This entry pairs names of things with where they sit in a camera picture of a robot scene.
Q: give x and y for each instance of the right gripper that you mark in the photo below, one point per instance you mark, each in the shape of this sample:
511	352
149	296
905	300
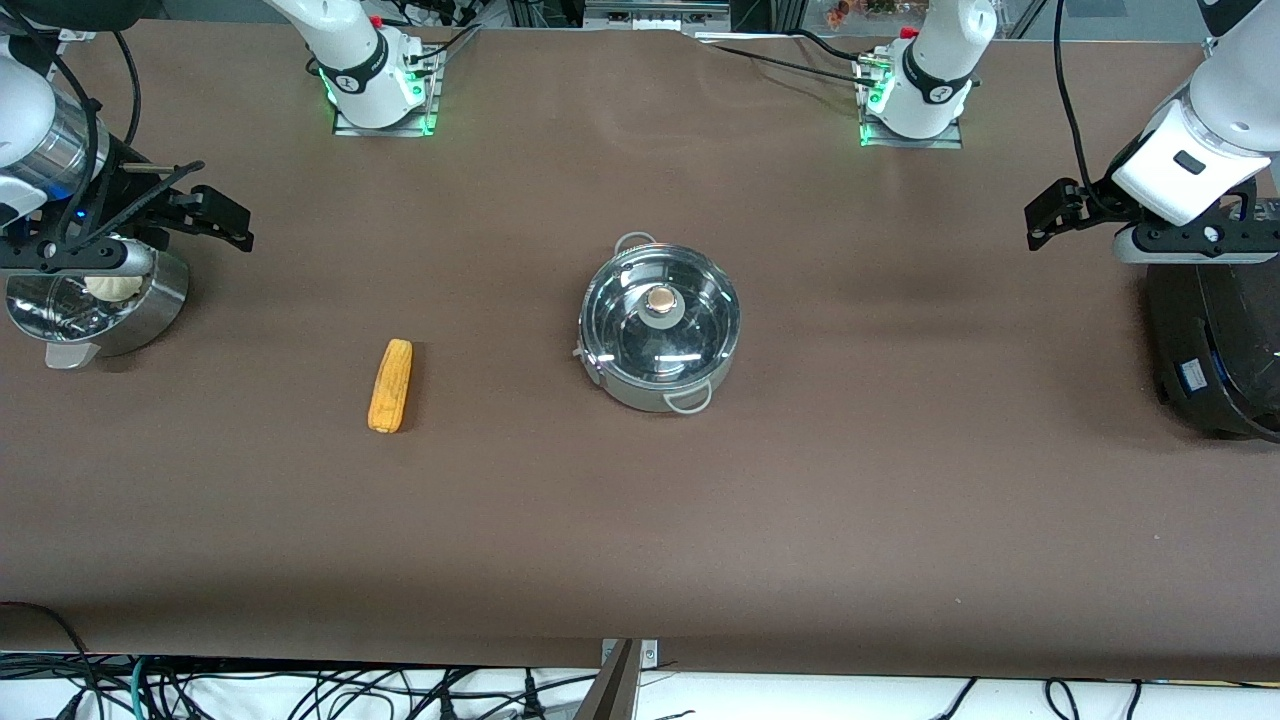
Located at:
128	189

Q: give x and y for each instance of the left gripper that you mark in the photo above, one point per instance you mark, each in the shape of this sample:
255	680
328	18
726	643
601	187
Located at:
1092	199

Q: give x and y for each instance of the yellow corn cob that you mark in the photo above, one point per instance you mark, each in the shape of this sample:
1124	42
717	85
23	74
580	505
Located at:
390	385

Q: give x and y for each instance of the glass lid with knob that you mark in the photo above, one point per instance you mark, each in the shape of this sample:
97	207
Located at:
700	330

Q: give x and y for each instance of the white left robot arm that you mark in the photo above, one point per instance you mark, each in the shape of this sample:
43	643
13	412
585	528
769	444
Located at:
945	60

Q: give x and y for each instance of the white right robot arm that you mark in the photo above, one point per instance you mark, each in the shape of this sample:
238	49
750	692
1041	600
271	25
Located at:
350	40

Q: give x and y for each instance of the steel steamer pot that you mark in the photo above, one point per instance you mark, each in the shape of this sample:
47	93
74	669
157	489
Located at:
150	310

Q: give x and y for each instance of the stainless steel cooking pot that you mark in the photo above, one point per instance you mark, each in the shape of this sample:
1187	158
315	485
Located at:
640	395

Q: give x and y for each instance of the white steamed bun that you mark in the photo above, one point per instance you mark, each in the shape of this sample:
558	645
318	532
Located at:
115	288

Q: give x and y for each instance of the black round appliance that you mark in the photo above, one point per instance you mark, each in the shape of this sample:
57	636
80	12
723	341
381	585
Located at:
1220	340

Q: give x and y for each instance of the brown table cover sheet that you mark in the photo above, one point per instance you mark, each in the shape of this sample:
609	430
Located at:
800	520

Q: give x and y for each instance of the dark table support beam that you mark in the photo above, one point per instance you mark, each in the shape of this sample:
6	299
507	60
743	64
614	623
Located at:
610	695

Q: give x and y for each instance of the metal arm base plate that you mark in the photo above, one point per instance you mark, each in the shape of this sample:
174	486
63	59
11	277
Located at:
385	131
910	143

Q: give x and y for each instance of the small metal table bracket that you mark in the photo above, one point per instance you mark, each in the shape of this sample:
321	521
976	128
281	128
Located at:
650	652

